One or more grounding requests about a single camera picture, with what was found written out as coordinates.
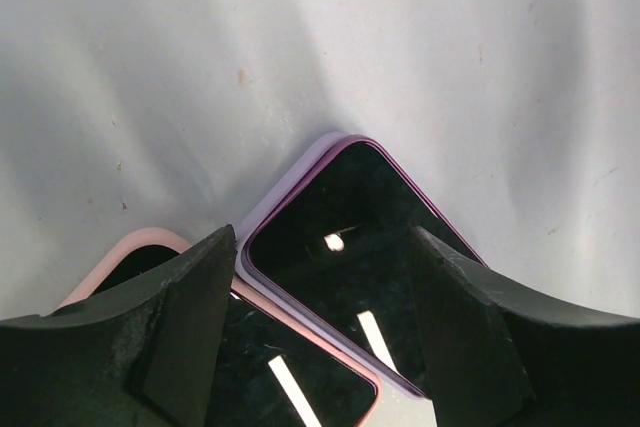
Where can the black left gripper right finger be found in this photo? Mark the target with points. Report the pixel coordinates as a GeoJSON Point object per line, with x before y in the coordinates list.
{"type": "Point", "coordinates": [498, 353]}

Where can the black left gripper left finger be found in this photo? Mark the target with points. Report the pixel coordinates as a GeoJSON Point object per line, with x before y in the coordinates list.
{"type": "Point", "coordinates": [142, 353]}

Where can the purple smartphone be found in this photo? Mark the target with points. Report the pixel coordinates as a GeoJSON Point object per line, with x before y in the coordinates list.
{"type": "Point", "coordinates": [280, 377]}

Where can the pink silicone phone case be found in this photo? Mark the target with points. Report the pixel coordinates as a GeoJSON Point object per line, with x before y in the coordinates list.
{"type": "Point", "coordinates": [320, 337]}

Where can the black smartphone pink edge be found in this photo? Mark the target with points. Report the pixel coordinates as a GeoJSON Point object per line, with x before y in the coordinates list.
{"type": "Point", "coordinates": [350, 257]}

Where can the lilac phone case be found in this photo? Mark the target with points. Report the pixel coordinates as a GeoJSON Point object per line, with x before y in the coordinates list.
{"type": "Point", "coordinates": [280, 212]}

